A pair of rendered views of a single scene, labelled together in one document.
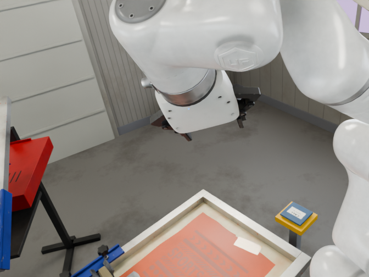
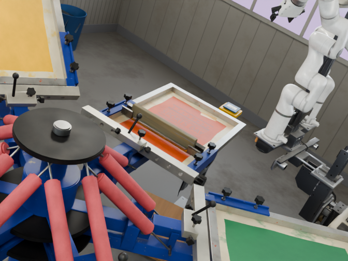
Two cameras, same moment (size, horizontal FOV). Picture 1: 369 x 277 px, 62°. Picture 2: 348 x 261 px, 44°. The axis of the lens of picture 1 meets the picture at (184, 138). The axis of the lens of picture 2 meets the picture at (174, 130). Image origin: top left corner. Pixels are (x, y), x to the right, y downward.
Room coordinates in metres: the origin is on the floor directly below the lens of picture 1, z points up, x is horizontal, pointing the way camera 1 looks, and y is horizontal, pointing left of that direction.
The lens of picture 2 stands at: (-1.07, 1.36, 2.15)
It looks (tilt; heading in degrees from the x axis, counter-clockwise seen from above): 30 degrees down; 325
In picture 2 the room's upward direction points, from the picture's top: 20 degrees clockwise
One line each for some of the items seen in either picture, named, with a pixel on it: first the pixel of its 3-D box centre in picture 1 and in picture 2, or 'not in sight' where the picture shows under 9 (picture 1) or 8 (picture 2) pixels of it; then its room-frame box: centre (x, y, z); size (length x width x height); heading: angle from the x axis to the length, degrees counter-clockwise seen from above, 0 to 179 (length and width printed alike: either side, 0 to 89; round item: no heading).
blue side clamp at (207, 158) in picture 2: not in sight; (200, 162); (0.34, 0.14, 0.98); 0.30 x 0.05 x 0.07; 125
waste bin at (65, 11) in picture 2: not in sight; (66, 27); (3.79, -0.03, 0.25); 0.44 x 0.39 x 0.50; 113
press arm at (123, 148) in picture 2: not in sight; (123, 151); (0.39, 0.57, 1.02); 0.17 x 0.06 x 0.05; 125
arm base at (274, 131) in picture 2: not in sight; (279, 126); (0.35, -0.27, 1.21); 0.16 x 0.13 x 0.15; 23
